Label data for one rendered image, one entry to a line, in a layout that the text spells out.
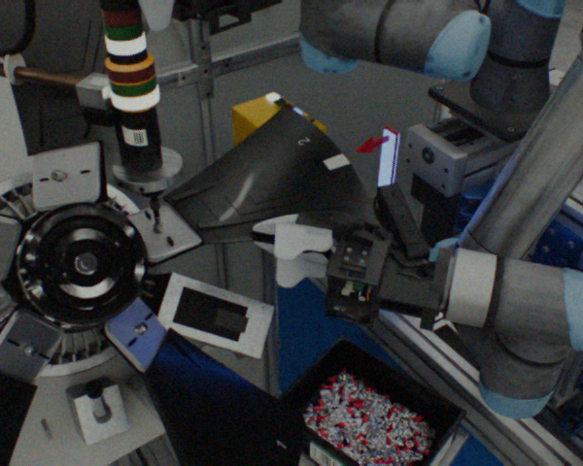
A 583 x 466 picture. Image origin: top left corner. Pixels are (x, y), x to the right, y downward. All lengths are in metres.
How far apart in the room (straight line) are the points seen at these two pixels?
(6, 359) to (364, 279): 0.35
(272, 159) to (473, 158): 0.54
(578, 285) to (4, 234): 0.55
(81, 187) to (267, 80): 1.01
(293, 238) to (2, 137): 0.45
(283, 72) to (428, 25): 0.97
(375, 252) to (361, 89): 1.26
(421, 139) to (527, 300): 0.67
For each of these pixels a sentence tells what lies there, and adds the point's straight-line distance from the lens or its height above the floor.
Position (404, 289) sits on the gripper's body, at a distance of 0.63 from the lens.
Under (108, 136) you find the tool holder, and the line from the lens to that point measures 0.65.
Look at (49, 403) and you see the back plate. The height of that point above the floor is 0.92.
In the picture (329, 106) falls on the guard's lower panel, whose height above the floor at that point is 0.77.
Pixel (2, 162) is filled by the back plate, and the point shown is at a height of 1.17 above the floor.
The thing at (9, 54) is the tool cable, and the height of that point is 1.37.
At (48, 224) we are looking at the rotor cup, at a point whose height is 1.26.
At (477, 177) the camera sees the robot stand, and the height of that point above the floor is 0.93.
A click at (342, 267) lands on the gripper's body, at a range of 0.63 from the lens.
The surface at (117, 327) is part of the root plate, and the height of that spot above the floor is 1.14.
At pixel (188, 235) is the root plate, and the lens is 0.70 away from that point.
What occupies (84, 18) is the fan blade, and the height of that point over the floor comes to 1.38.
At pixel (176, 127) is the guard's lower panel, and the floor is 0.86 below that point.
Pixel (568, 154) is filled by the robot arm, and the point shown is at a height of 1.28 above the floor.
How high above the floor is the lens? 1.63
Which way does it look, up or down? 39 degrees down
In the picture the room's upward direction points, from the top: straight up
